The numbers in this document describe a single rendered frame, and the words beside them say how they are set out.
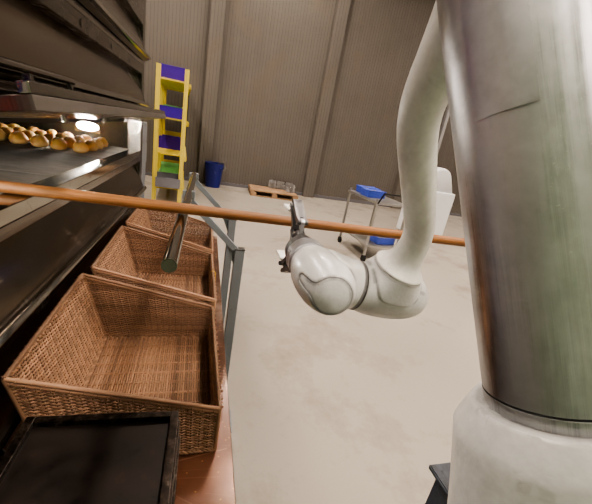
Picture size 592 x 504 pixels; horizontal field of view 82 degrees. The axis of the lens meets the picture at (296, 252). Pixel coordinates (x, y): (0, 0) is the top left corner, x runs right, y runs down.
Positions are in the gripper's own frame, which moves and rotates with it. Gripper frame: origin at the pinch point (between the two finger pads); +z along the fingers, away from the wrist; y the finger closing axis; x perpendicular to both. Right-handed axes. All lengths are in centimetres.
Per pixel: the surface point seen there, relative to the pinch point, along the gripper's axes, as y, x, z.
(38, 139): -4, -99, 101
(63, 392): 38, -49, -19
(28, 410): 42, -56, -19
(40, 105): -22, -50, -22
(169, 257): 1.1, -28.3, -25.0
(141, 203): -1.3, -38.7, 6.8
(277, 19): -267, 102, 776
